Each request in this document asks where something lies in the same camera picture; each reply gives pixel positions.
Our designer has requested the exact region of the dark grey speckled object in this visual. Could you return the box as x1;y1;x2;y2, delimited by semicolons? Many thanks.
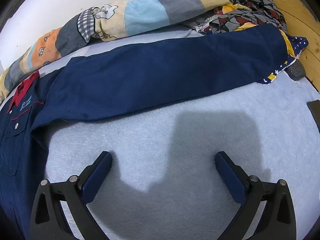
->
286;60;306;82

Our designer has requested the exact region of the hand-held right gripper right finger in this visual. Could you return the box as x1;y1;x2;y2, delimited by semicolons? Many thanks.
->
214;151;297;240

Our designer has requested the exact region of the navy star-print cloth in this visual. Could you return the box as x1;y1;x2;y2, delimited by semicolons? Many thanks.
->
256;30;309;85

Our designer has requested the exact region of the rolled patchwork blanket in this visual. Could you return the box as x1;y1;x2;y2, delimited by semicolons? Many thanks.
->
0;0;240;100

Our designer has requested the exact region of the dark floral cloth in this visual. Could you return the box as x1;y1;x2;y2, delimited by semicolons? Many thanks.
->
185;0;288;34

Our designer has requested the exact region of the light blue bed blanket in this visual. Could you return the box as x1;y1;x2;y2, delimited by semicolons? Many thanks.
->
0;25;320;240

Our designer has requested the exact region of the black smartphone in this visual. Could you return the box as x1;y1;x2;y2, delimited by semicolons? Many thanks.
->
307;100;320;128

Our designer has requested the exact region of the wooden headboard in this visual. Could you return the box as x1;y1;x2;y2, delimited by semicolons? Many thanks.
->
235;0;320;90

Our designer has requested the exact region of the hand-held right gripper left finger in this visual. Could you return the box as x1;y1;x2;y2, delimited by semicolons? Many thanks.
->
29;151;112;240

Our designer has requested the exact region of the navy blue shirt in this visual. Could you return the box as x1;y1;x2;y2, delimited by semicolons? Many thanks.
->
0;24;290;240

